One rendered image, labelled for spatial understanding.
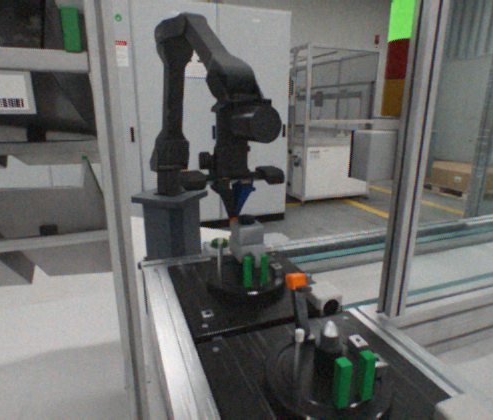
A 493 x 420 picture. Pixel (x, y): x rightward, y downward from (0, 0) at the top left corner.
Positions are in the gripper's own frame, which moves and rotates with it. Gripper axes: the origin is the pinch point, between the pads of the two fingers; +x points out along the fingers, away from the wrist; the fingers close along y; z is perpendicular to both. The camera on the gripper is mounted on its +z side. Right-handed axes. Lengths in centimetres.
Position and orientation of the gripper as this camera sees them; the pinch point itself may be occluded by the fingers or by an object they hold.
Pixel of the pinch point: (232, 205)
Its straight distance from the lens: 64.7
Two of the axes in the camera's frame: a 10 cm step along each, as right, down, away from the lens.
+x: 0.0, 9.6, 2.8
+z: -3.4, -2.6, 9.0
